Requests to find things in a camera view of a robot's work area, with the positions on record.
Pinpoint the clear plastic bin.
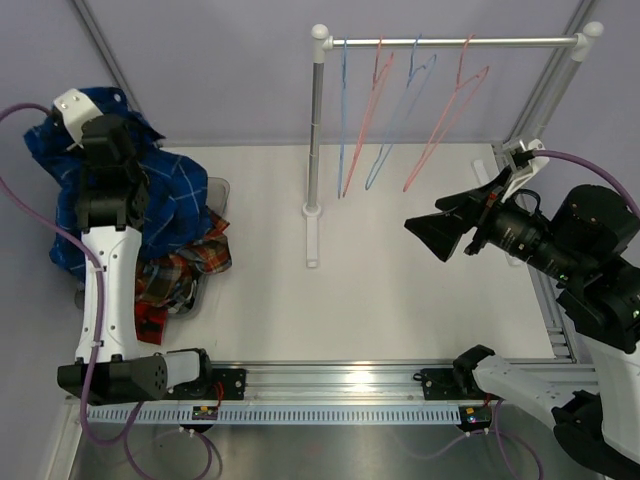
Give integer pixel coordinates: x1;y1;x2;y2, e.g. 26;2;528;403
74;177;230;320

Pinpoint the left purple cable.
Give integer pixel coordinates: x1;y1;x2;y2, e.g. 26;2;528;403
0;102;146;446

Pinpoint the blue shirt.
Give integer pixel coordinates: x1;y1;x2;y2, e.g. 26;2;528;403
24;87;211;260

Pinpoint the purple cable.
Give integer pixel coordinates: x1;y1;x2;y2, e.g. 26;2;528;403
532;149;640;219
0;102;146;446

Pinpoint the clothes rack metal white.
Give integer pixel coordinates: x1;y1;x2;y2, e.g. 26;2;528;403
302;21;604;268

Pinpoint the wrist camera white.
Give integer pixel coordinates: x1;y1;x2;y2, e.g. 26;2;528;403
502;138;549;203
53;88;103;148

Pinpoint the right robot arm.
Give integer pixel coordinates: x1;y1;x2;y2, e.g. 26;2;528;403
404;171;639;479

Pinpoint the light blue wire hanger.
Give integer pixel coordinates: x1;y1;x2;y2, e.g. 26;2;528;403
337;40;348;199

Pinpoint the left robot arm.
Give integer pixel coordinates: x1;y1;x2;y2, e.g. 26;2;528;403
57;114;215;405

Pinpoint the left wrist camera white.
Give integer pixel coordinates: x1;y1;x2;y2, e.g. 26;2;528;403
53;88;103;148

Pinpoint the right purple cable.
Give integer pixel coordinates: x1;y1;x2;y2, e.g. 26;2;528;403
532;149;640;219

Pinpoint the brown plaid shirt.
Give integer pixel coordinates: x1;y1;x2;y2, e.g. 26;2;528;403
135;208;232;309

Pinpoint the red black plaid shirt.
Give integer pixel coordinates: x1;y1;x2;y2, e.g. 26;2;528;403
134;302;168;345

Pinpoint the pink hanger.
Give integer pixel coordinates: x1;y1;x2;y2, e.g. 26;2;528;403
342;37;394;197
402;34;490;193

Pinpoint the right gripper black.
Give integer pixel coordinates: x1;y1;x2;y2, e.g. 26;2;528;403
404;164;582;282

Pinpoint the aluminium rail base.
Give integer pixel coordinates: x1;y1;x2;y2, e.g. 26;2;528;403
64;362;601;401

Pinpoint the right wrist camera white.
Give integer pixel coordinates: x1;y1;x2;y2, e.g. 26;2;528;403
502;138;549;203

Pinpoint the white slotted cable duct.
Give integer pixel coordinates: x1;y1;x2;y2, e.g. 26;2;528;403
84;404;476;426

